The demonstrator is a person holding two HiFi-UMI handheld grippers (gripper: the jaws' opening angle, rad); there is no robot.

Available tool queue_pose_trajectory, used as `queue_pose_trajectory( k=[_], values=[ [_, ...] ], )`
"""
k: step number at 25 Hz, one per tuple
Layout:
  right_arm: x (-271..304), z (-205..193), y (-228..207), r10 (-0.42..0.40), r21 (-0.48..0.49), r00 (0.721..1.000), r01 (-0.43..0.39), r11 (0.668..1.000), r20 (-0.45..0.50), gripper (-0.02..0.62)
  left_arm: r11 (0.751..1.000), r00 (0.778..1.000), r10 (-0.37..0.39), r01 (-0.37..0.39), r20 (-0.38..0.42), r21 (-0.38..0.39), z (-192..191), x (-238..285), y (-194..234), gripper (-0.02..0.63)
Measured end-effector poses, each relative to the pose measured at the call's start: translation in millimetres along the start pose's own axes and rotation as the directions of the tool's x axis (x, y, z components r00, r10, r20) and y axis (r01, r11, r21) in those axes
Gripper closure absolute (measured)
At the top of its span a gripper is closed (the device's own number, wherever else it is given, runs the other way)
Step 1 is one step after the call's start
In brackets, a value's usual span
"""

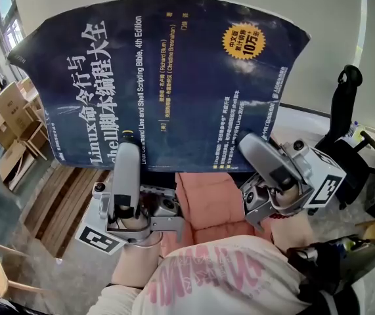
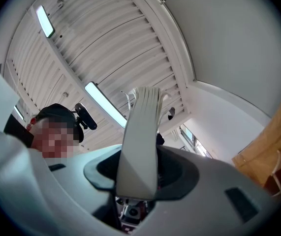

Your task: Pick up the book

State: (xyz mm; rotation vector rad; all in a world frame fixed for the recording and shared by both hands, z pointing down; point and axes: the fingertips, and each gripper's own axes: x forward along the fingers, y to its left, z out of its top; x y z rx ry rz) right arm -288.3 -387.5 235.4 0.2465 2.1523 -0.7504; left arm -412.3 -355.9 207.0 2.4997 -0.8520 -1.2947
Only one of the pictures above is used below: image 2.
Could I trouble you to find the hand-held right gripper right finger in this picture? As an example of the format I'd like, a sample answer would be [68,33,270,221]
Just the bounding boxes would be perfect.
[140,145,281,236]

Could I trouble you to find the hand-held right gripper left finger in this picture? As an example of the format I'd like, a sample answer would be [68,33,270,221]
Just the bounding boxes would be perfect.
[35,143,122,233]

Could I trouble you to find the blue book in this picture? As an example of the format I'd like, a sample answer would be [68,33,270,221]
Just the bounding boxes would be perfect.
[115,86,169,201]

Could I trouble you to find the person's head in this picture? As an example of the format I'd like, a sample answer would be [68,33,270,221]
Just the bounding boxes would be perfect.
[28,103,85,159]

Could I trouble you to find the tall glass window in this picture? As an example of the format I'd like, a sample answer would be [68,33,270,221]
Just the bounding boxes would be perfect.
[179,123,214,158]

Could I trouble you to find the wooden chair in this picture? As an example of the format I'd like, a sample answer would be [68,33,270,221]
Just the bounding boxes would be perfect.
[263,150,281,198]

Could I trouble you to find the black cap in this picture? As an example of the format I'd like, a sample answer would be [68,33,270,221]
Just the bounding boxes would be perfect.
[35,103,85,144]

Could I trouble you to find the long ceiling light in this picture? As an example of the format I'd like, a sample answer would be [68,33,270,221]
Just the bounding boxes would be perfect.
[84,81,127,129]
[36,4,56,39]
[13,104,25,121]

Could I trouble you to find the round ceiling detector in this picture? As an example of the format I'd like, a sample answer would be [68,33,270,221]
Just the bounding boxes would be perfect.
[167,106,176,121]

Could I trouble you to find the black head camera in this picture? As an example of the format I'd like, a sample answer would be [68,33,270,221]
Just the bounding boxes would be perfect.
[74,103,98,131]

